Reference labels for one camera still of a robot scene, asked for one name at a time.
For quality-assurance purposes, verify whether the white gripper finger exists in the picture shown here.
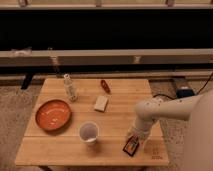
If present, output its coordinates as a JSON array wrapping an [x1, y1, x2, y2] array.
[[139, 138, 149, 149], [125, 132, 134, 142]]

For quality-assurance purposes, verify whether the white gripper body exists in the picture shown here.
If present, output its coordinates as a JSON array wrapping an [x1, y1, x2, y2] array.
[[128, 118, 152, 140]]

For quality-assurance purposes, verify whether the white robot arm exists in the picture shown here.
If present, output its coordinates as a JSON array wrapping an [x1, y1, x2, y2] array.
[[127, 90, 213, 171]]

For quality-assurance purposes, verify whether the white sponge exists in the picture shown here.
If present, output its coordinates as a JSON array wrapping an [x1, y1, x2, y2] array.
[[94, 96, 108, 112]]

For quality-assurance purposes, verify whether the white paper cup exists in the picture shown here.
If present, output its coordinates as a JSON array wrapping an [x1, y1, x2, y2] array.
[[78, 122, 99, 145]]

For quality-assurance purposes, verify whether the wooden table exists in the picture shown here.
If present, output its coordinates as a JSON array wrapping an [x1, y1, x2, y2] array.
[[15, 79, 169, 166]]

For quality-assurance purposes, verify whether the blue black power box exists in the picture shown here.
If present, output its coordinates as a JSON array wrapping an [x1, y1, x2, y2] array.
[[173, 77, 195, 98]]

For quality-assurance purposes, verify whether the red chili pepper toy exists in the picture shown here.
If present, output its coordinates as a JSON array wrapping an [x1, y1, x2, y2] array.
[[101, 80, 111, 94]]

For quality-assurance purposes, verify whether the orange plate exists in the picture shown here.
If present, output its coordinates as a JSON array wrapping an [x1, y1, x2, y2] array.
[[35, 99, 72, 131]]

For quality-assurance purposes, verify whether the black cable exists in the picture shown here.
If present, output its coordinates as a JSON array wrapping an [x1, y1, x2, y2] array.
[[152, 71, 213, 101]]

